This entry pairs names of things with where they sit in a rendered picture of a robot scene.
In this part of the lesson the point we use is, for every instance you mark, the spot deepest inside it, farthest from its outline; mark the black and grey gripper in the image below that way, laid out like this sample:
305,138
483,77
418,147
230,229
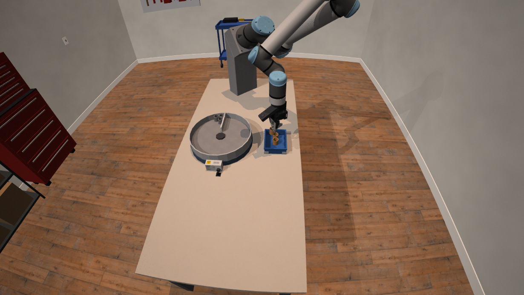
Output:
282,113

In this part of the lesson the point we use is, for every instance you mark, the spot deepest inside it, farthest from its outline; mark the blue plastic crate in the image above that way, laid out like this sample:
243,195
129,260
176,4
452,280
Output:
281,148

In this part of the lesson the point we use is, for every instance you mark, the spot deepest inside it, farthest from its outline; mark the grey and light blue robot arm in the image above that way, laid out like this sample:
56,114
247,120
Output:
306,18

